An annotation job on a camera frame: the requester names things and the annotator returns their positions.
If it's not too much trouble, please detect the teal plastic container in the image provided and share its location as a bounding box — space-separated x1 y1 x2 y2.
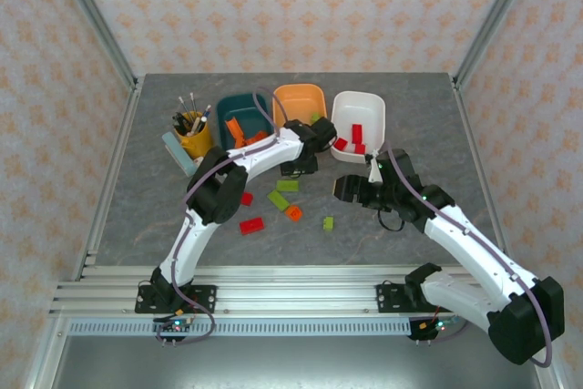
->
215 92 277 153

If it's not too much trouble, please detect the orange plastic container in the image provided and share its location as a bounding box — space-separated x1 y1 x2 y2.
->
271 83 328 135

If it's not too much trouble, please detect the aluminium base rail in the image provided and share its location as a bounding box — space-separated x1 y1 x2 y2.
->
49 264 502 317

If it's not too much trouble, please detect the light blue whiteboard eraser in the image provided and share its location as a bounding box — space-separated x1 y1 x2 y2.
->
161 130 201 179

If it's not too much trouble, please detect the grey metal panel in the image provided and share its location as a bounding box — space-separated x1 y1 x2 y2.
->
47 336 546 389

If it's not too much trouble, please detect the small circuit board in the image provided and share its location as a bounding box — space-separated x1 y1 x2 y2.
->
154 318 195 347
409 318 459 343

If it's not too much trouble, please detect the aluminium table side rail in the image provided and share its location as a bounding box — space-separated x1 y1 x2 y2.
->
79 74 146 271
450 74 511 249

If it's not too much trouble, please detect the slotted grey cable duct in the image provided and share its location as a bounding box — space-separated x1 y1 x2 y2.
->
67 319 414 338

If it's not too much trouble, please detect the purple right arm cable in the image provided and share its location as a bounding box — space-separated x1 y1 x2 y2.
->
378 140 557 368

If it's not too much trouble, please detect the aluminium frame post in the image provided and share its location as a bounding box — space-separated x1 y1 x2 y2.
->
452 0 543 89
47 0 140 92

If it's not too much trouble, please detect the yellow pen cup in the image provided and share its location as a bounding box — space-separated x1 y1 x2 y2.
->
174 110 214 159

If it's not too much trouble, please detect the white plastic container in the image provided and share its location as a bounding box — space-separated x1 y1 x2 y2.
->
330 90 387 165

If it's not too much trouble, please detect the thin black right gripper cable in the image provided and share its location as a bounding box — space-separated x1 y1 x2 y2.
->
376 206 405 233

